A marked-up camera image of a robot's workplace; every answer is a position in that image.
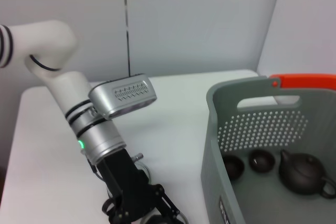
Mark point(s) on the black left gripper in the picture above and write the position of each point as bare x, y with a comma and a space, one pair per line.
123, 179

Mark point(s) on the grey perforated plastic storage bin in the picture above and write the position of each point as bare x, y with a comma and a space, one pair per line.
262, 134

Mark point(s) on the small dark clay cup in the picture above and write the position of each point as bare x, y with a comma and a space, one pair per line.
262, 161
233, 167

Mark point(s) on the dark clay teapot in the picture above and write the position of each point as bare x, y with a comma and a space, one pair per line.
299, 174

